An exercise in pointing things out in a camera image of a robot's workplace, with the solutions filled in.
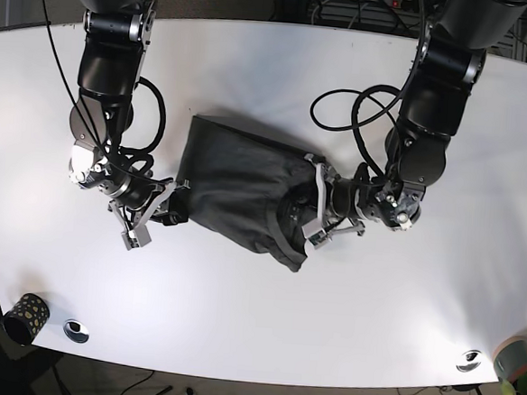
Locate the dark grey T-shirt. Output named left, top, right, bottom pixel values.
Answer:
left=177, top=115, right=325, bottom=272

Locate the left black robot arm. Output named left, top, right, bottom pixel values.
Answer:
left=302, top=0, right=527, bottom=247

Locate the right metal table grommet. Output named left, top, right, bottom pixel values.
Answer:
left=455, top=349, right=483, bottom=373

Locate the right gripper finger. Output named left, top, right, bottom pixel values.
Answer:
left=162, top=200, right=189, bottom=226

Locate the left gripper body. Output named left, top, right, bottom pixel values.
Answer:
left=302, top=153, right=369, bottom=249

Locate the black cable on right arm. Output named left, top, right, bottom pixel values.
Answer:
left=24, top=0, right=175, bottom=182

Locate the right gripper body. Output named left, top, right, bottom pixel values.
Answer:
left=108, top=173, right=190, bottom=251

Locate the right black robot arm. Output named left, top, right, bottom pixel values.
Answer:
left=69, top=0, right=189, bottom=250

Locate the left metal table grommet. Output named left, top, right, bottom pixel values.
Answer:
left=62, top=319, right=89, bottom=344

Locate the grey plant pot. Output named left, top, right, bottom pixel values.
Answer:
left=492, top=335, right=527, bottom=384

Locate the metal table grommet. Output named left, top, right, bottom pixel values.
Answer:
left=62, top=319, right=89, bottom=344
left=455, top=349, right=483, bottom=373

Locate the black floral cup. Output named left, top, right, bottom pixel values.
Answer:
left=1, top=293, right=50, bottom=346

